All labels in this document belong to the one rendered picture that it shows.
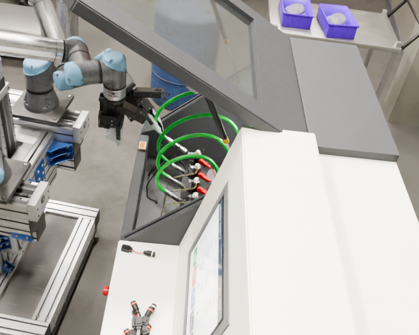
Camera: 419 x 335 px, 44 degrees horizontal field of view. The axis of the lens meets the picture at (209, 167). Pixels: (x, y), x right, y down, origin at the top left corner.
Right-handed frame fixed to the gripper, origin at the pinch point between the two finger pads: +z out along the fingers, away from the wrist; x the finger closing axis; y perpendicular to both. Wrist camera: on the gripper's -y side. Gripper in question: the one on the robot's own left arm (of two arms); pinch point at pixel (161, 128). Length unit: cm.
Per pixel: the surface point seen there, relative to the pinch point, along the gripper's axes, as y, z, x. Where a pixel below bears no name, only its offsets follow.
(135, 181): 26.0, 14.3, -4.2
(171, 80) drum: 68, 8, -197
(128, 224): 25.5, 22.1, 19.1
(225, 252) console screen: -30, 23, 70
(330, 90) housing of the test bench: -61, 19, -5
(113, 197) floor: 107, 41, -99
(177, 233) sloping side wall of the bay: 5.5, 30.8, 26.5
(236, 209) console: -36, 17, 62
